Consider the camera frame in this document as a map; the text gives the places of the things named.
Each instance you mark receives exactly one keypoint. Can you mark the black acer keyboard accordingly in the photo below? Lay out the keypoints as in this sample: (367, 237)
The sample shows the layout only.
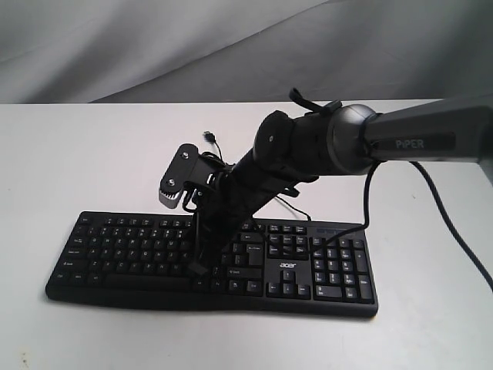
(289, 266)

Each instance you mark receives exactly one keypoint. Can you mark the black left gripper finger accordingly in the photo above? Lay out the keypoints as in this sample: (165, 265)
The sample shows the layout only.
(197, 265)

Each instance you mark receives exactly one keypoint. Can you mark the grey backdrop cloth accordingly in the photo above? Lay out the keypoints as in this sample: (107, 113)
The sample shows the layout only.
(242, 51)

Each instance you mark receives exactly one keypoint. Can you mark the black grey piper robot arm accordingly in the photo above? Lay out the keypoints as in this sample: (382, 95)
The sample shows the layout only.
(331, 140)

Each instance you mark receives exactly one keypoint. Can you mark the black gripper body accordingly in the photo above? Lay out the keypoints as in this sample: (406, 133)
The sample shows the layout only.
(249, 186)

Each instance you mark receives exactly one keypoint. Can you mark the wrist camera with black bracket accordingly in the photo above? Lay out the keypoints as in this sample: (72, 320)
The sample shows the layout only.
(189, 171)

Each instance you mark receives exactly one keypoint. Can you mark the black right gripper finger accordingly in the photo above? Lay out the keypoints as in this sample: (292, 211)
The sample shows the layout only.
(214, 254)

